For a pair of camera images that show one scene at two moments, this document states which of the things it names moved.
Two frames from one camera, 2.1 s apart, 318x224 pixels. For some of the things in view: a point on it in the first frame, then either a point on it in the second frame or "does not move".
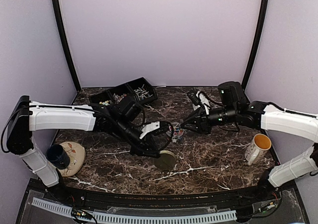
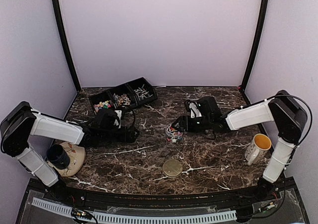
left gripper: (148, 142) -> (131, 138)
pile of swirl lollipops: (117, 98) does not move
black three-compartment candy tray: (138, 91) does not move
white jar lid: (166, 160) -> (172, 168)
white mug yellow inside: (259, 145) does not move
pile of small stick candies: (141, 93) does not move
